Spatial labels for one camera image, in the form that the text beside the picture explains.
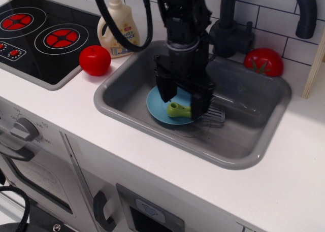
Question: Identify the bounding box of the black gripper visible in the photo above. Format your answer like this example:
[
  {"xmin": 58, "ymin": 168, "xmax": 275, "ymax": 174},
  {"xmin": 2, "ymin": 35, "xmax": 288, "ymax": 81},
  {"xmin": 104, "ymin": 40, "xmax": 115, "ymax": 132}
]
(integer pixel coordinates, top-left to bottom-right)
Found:
[{"xmin": 154, "ymin": 42, "xmax": 215, "ymax": 120}]

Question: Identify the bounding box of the green handled grey spatula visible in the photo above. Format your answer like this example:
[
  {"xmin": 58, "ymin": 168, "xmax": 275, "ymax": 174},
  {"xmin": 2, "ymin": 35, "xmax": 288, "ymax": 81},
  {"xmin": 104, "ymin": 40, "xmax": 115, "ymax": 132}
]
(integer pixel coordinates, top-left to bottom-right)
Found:
[{"xmin": 166, "ymin": 102, "xmax": 226, "ymax": 123}]

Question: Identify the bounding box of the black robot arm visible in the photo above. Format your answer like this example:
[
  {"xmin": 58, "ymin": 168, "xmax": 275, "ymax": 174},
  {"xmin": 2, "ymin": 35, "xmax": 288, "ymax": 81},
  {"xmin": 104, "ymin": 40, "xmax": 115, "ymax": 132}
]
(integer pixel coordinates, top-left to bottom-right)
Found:
[{"xmin": 153, "ymin": 0, "xmax": 215, "ymax": 120}]

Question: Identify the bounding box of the blue plate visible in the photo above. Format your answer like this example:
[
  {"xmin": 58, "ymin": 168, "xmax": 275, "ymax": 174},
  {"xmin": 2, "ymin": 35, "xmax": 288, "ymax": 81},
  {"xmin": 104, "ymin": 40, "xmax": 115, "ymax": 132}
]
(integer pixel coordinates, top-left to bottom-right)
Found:
[{"xmin": 146, "ymin": 86, "xmax": 193, "ymax": 125}]

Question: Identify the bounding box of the grey toy sink basin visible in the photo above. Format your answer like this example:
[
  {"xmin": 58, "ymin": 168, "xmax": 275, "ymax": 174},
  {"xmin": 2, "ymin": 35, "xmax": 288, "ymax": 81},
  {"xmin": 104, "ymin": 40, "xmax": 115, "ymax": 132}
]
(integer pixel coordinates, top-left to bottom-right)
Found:
[{"xmin": 94, "ymin": 41, "xmax": 291, "ymax": 170}]

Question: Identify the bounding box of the dark grey toy faucet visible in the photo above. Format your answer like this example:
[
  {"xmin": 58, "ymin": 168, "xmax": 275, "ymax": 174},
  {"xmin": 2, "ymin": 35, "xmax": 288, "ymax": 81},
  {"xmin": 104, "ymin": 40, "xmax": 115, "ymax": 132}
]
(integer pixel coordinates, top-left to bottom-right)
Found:
[{"xmin": 209, "ymin": 0, "xmax": 317, "ymax": 58}]

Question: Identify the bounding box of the red toy tomato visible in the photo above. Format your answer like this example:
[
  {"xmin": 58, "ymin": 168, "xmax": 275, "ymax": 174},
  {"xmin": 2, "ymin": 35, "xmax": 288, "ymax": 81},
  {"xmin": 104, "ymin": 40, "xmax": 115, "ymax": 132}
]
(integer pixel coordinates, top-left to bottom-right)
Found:
[{"xmin": 243, "ymin": 48, "xmax": 284, "ymax": 77}]

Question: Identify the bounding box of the red toy apple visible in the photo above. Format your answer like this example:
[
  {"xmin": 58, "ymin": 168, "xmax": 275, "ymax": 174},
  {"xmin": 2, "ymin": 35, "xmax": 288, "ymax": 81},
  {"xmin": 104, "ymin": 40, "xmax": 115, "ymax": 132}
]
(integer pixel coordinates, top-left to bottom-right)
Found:
[{"xmin": 79, "ymin": 45, "xmax": 111, "ymax": 76}]

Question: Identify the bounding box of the cream detergent bottle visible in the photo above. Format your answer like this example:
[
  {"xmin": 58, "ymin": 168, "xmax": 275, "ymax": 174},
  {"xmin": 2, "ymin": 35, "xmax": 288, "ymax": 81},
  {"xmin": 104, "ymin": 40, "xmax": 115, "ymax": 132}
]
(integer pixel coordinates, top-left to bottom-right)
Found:
[{"xmin": 97, "ymin": 0, "xmax": 140, "ymax": 58}]

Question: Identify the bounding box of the grey dishwasher control panel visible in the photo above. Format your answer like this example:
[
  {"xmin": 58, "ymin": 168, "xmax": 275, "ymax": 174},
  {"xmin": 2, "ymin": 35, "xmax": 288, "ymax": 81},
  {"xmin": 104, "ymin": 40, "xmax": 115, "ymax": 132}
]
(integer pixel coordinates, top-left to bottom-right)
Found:
[{"xmin": 116, "ymin": 184, "xmax": 185, "ymax": 232}]

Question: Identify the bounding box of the wooden side panel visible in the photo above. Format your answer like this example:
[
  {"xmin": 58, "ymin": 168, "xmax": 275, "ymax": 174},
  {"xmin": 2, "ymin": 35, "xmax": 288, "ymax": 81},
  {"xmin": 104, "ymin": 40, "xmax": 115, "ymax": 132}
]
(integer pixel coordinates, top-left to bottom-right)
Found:
[{"xmin": 302, "ymin": 31, "xmax": 324, "ymax": 99}]

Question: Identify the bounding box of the black toy stove top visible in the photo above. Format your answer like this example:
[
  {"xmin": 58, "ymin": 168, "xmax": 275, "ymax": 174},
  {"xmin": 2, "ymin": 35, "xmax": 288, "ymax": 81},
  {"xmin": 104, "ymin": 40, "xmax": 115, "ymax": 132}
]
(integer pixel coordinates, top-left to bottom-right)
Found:
[{"xmin": 1, "ymin": 0, "xmax": 100, "ymax": 90}]

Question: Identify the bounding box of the grey oven knob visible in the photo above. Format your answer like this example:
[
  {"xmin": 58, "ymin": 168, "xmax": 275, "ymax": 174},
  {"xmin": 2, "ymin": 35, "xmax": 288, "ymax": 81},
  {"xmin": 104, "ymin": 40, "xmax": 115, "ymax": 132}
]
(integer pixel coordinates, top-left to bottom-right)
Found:
[{"xmin": 10, "ymin": 118, "xmax": 40, "ymax": 141}]

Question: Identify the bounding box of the toy oven door window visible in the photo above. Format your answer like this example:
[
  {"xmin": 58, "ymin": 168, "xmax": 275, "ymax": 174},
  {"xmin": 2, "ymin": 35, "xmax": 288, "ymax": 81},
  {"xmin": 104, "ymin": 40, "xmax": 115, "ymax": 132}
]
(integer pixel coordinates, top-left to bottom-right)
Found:
[{"xmin": 7, "ymin": 158, "xmax": 73, "ymax": 214}]

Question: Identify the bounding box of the black braided cable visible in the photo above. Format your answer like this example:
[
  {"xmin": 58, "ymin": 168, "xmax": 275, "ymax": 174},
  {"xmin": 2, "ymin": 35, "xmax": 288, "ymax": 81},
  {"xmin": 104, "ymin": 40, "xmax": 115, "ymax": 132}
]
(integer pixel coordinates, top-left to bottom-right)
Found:
[{"xmin": 91, "ymin": 0, "xmax": 153, "ymax": 53}]

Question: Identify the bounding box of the dark grey cabinet handle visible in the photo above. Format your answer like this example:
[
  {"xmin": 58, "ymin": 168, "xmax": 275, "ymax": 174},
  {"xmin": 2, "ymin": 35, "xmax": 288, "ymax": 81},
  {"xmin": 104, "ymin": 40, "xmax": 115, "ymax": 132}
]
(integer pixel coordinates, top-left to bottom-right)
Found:
[{"xmin": 93, "ymin": 191, "xmax": 116, "ymax": 232}]

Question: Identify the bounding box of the grey oven door handle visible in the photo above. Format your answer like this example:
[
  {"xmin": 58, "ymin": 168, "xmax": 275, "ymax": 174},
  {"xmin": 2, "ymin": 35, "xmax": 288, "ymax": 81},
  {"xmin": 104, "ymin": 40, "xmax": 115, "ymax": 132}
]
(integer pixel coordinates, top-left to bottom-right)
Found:
[{"xmin": 1, "ymin": 132, "xmax": 35, "ymax": 161}]

